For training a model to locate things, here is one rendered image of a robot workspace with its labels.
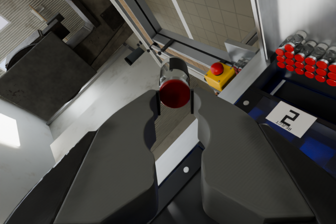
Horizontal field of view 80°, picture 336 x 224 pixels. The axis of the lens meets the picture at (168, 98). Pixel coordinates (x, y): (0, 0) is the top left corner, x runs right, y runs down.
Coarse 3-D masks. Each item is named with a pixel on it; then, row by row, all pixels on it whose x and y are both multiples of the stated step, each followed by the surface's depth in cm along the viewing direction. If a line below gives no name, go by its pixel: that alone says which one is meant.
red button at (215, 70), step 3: (213, 63) 64; (216, 63) 63; (219, 63) 63; (213, 66) 63; (216, 66) 62; (219, 66) 62; (222, 66) 62; (210, 69) 64; (213, 69) 63; (216, 69) 62; (219, 69) 62; (222, 69) 63; (213, 72) 63; (216, 72) 62; (219, 72) 62
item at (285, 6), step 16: (256, 0) 42; (272, 0) 44; (288, 0) 41; (304, 0) 38; (320, 0) 36; (272, 16) 47; (288, 16) 44; (304, 16) 41; (320, 16) 38; (272, 32) 50; (288, 32) 47; (320, 32) 41; (272, 48) 54
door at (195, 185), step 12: (192, 180) 51; (180, 192) 51; (192, 192) 49; (168, 204) 51; (180, 204) 49; (192, 204) 48; (168, 216) 49; (180, 216) 48; (192, 216) 47; (204, 216) 45
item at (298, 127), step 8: (280, 104) 50; (288, 104) 49; (272, 112) 50; (280, 112) 49; (288, 112) 48; (304, 112) 46; (272, 120) 49; (280, 120) 48; (288, 120) 47; (296, 120) 46; (304, 120) 46; (312, 120) 45; (288, 128) 46; (296, 128) 45; (304, 128) 45
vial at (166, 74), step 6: (168, 60) 15; (162, 66) 15; (168, 66) 14; (162, 72) 14; (168, 72) 14; (174, 72) 14; (180, 72) 14; (162, 78) 14; (168, 78) 13; (174, 78) 13; (180, 78) 13; (186, 78) 14
